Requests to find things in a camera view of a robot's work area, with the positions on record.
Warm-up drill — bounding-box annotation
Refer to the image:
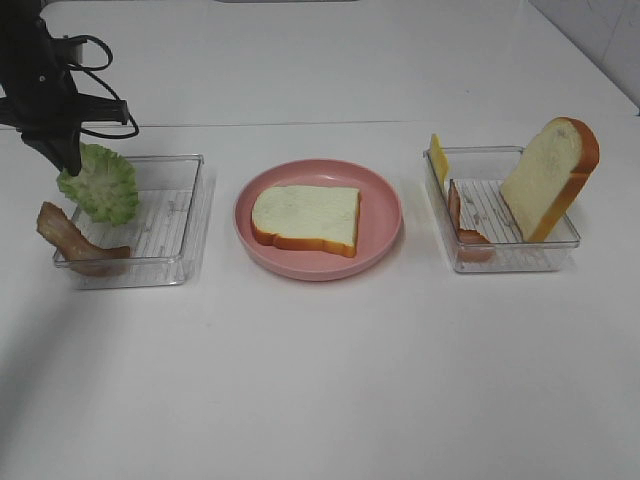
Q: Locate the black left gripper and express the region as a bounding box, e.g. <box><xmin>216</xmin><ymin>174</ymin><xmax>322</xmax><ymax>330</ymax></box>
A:
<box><xmin>1</xmin><ymin>19</ymin><xmax>128</xmax><ymax>176</ymax></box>

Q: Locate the green lettuce leaf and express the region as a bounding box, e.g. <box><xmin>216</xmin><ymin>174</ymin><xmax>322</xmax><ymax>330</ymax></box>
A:
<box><xmin>56</xmin><ymin>143</ymin><xmax>139</xmax><ymax>226</ymax></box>

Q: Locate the brown bacon strip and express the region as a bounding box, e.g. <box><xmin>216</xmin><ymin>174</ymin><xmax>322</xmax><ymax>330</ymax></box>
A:
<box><xmin>36</xmin><ymin>201</ymin><xmax>131</xmax><ymax>277</ymax></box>

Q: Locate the bread slice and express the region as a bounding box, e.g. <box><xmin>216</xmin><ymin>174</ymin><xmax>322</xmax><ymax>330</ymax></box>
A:
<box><xmin>251</xmin><ymin>185</ymin><xmax>361</xmax><ymax>258</ymax></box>
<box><xmin>500</xmin><ymin>117</ymin><xmax>600</xmax><ymax>243</ymax></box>

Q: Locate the yellow cheese slice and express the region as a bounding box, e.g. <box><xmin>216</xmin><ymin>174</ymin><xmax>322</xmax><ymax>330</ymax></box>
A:
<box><xmin>429</xmin><ymin>133</ymin><xmax>449</xmax><ymax>193</ymax></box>

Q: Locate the pink bacon strip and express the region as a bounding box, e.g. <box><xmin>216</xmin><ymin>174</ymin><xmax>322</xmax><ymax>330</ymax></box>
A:
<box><xmin>448</xmin><ymin>180</ymin><xmax>494</xmax><ymax>262</ymax></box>

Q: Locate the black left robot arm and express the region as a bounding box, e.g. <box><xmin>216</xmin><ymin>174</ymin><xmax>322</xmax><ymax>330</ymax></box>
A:
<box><xmin>1</xmin><ymin>1</ymin><xmax>139</xmax><ymax>176</ymax></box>

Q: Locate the clear left plastic tray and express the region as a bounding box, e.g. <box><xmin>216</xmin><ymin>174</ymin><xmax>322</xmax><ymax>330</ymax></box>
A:
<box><xmin>52</xmin><ymin>154</ymin><xmax>216</xmax><ymax>290</ymax></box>

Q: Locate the clear plastic tray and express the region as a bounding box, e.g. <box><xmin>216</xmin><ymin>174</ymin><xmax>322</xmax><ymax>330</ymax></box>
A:
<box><xmin>52</xmin><ymin>154</ymin><xmax>216</xmax><ymax>290</ymax></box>
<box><xmin>423</xmin><ymin>146</ymin><xmax>580</xmax><ymax>274</ymax></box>

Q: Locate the pink round plate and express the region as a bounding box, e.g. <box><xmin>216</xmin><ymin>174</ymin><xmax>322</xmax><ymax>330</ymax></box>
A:
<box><xmin>234</xmin><ymin>159</ymin><xmax>403</xmax><ymax>281</ymax></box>

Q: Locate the clear right plastic tray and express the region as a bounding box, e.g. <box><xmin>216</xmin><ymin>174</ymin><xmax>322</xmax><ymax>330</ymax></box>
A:
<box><xmin>423</xmin><ymin>146</ymin><xmax>580</xmax><ymax>274</ymax></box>

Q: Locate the standing bread slice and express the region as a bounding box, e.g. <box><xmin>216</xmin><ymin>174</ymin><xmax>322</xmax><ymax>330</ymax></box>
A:
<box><xmin>500</xmin><ymin>117</ymin><xmax>600</xmax><ymax>243</ymax></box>

